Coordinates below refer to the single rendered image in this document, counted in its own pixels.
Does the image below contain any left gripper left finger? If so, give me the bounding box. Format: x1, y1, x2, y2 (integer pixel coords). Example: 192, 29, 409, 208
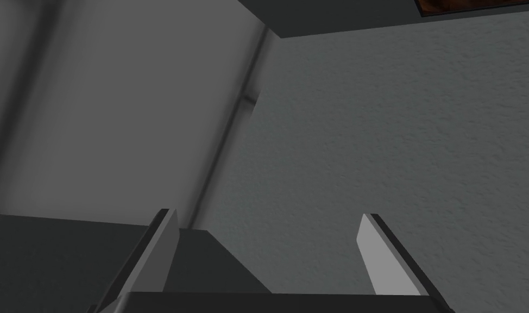
96, 208, 180, 305

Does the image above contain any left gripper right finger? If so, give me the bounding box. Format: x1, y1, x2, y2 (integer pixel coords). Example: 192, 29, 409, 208
356, 212, 441, 297

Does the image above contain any dark grey cabinet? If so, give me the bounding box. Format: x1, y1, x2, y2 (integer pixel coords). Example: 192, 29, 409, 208
0, 212, 272, 313

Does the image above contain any pale grey door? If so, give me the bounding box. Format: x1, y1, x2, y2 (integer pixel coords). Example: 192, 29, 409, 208
0, 0, 267, 228

